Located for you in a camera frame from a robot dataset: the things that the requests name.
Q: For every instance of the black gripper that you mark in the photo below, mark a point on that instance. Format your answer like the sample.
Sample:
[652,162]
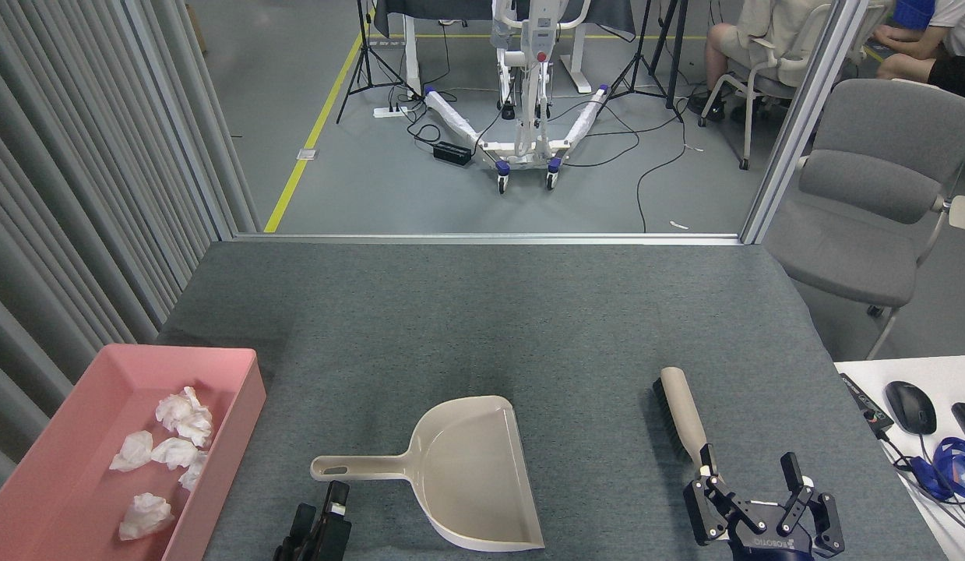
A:
[770,541]

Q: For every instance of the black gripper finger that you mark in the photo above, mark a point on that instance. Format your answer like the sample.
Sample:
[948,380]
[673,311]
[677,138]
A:
[299,541]
[336,530]

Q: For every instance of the beige brush with black bristles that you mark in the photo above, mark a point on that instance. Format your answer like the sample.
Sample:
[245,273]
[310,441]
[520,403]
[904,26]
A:
[682,409]

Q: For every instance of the beige plastic dustpan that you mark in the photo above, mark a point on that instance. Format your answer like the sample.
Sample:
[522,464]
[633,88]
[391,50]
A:
[470,475]

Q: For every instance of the white paper ball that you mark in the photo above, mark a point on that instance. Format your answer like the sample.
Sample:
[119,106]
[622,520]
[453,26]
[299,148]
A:
[194,475]
[132,452]
[146,516]
[173,453]
[184,413]

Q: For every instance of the pink plastic bin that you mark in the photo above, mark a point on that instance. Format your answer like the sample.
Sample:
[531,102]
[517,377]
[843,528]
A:
[77,405]

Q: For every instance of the black computer mouse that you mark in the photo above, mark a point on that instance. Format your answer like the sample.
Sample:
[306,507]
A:
[910,407]

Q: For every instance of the grey office chair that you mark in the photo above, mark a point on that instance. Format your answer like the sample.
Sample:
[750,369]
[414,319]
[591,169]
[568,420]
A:
[864,249]

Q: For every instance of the black power adapter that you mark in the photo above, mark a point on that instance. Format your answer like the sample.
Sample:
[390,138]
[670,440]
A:
[452,153]

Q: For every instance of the white power strip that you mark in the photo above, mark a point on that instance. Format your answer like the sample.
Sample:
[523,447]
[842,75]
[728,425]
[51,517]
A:
[390,111]

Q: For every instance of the white office chair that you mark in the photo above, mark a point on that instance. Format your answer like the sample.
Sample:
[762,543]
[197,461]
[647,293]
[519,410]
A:
[762,74]

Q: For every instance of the grey curtain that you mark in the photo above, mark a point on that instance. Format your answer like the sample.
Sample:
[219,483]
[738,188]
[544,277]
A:
[77,156]

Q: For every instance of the white stand on wheels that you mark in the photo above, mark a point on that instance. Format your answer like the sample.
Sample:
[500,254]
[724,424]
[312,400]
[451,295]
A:
[521,117]

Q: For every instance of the seated person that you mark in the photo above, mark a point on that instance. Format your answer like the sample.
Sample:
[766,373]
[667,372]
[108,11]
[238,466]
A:
[731,43]

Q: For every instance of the black tripod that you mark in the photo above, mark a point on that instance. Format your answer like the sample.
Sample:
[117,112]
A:
[642,54]
[364,54]

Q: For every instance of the blue plastic crate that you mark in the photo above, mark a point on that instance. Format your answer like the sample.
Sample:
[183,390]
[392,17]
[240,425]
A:
[914,12]

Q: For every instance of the person at desk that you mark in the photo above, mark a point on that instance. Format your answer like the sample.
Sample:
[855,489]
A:
[957,23]

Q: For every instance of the silver aluminium rail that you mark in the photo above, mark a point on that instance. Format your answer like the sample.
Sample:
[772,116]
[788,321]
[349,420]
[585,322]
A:
[490,238]

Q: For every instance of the silver aluminium post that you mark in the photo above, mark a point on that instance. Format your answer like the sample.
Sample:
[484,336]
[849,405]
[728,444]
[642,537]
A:
[801,117]

